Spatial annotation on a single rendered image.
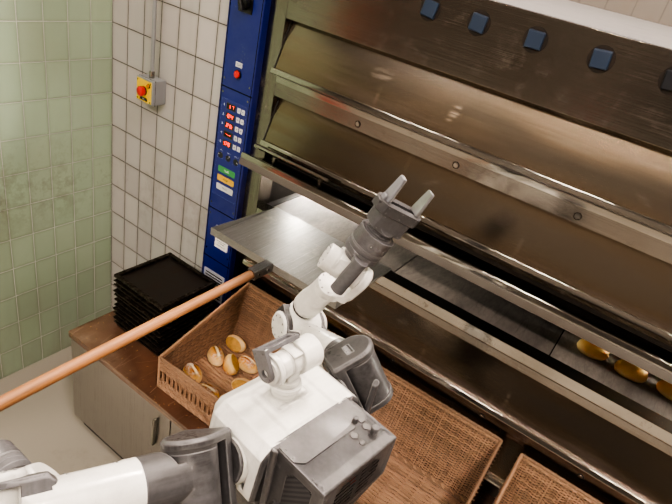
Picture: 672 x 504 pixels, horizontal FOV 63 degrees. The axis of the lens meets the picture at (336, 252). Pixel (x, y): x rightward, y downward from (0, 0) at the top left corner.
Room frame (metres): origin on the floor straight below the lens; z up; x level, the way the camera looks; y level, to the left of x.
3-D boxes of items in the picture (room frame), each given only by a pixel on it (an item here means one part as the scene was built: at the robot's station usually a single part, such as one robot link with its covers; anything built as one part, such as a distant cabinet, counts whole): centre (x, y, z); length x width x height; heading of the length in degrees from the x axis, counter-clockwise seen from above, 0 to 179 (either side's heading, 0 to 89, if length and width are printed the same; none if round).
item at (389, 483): (1.27, -0.34, 0.72); 0.56 x 0.49 x 0.28; 63
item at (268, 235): (1.69, 0.12, 1.19); 0.55 x 0.36 x 0.03; 62
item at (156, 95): (2.19, 0.89, 1.46); 0.10 x 0.07 x 0.10; 62
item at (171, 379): (1.56, 0.19, 0.72); 0.56 x 0.49 x 0.28; 63
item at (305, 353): (0.79, 0.03, 1.47); 0.10 x 0.07 x 0.09; 144
